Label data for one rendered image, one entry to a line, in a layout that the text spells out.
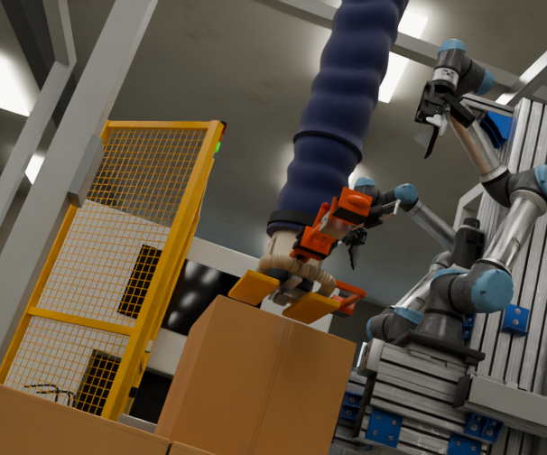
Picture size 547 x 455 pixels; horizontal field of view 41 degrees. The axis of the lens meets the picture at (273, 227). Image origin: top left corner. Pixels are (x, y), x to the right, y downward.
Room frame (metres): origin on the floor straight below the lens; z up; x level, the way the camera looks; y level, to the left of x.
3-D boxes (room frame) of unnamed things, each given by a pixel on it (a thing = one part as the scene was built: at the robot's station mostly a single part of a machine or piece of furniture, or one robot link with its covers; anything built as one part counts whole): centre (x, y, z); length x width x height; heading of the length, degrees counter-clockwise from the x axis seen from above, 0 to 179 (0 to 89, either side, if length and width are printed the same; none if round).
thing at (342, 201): (1.62, -0.16, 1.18); 0.08 x 0.07 x 0.05; 7
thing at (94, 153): (3.27, 0.91, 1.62); 0.20 x 0.05 x 0.30; 4
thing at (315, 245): (1.97, -0.12, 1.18); 0.10 x 0.08 x 0.06; 97
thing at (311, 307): (2.23, -0.18, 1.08); 0.34 x 0.10 x 0.05; 7
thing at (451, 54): (1.85, -0.35, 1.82); 0.09 x 0.08 x 0.11; 115
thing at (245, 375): (2.22, -0.08, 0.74); 0.60 x 0.40 x 0.40; 7
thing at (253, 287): (2.21, 0.00, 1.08); 0.34 x 0.10 x 0.05; 7
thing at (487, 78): (1.90, -0.43, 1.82); 0.11 x 0.11 x 0.08; 25
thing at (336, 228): (1.76, -0.15, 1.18); 0.07 x 0.07 x 0.04; 7
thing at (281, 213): (2.22, -0.09, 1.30); 0.23 x 0.23 x 0.04
